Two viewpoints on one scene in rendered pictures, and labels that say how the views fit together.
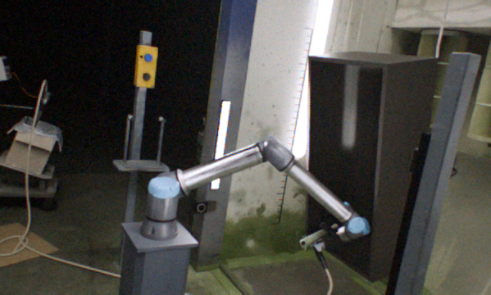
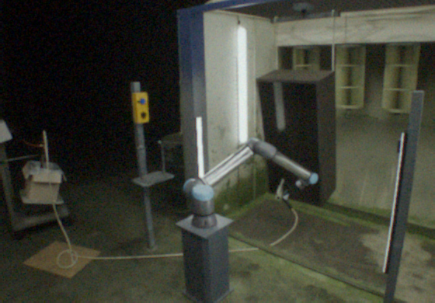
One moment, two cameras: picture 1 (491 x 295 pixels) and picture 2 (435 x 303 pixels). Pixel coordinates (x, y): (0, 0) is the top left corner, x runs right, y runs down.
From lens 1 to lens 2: 0.89 m
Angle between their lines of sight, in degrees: 18
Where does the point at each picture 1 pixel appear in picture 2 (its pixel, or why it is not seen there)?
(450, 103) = (416, 116)
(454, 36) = (314, 48)
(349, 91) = (276, 95)
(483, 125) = (344, 99)
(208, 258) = not seen: hidden behind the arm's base
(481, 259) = (356, 173)
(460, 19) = (318, 39)
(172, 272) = (222, 244)
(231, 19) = (192, 61)
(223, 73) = (193, 99)
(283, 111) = (230, 114)
